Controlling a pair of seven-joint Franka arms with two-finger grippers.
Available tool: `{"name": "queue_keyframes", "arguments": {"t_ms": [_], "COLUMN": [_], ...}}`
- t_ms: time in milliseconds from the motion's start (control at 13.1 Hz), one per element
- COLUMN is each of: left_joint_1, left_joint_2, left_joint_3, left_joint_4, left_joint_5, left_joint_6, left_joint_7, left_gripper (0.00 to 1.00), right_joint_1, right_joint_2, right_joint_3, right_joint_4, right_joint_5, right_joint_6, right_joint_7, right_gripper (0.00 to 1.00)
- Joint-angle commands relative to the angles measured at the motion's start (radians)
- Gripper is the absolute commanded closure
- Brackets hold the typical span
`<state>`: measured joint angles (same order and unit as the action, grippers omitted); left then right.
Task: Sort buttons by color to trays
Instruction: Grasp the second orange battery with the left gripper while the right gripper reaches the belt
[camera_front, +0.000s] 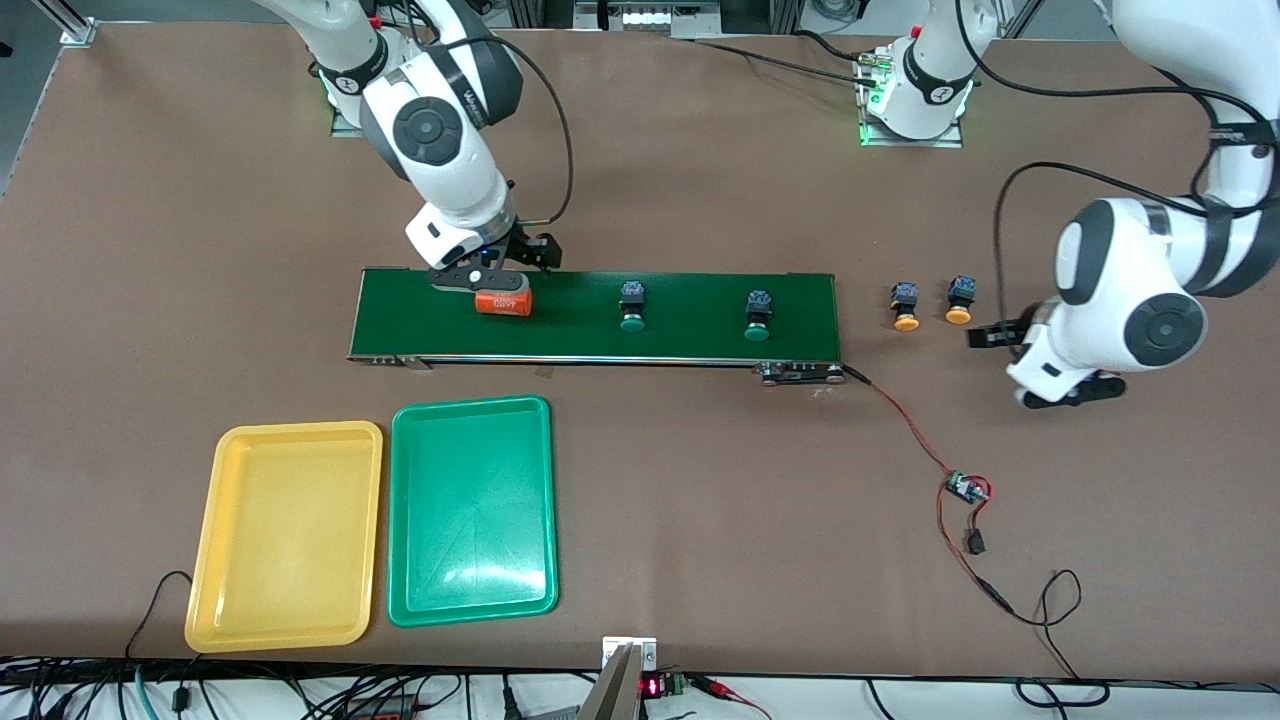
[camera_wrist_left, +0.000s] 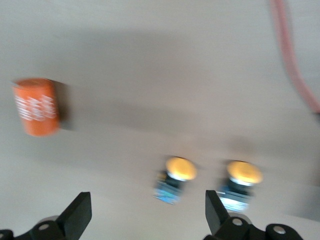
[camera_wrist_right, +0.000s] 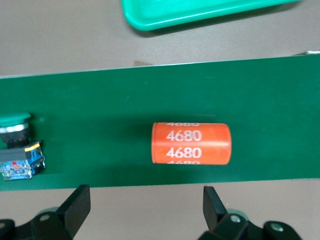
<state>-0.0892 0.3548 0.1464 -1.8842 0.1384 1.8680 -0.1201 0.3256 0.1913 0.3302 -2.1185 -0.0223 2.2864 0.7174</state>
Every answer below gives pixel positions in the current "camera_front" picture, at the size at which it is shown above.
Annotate green conveyor belt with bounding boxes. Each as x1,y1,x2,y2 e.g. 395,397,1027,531
346,267,846,386

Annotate silver electronics box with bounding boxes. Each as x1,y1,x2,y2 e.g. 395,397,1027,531
575,0,723,39

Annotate green plastic tray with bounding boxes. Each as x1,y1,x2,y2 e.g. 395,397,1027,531
387,395,560,629

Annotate yellow plastic tray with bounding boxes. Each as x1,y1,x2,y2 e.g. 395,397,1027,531
184,420,385,654

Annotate red clip lead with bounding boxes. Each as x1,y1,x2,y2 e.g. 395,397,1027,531
690,676,773,720

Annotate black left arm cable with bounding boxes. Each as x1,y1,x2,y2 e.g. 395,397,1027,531
955,0,1280,336

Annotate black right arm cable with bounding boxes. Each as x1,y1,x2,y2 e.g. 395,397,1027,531
440,35,576,226

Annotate red and black wire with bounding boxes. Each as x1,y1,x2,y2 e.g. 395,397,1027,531
843,364,1016,616

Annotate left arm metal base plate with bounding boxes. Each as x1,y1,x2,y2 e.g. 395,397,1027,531
858,48,966,149

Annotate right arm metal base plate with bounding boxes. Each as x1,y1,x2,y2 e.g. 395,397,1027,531
330,28,448,139

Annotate looped black power cable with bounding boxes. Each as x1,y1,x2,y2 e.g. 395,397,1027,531
1008,569,1111,707

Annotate black cable to arm base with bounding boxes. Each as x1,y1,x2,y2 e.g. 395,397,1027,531
680,30,881,86

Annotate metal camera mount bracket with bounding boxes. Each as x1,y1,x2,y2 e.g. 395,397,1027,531
578,636,659,720

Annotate aluminium frame profile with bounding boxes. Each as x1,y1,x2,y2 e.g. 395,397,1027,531
40,0,98,46

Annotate thin black table cable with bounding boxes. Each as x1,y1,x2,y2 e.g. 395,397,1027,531
125,570,196,661

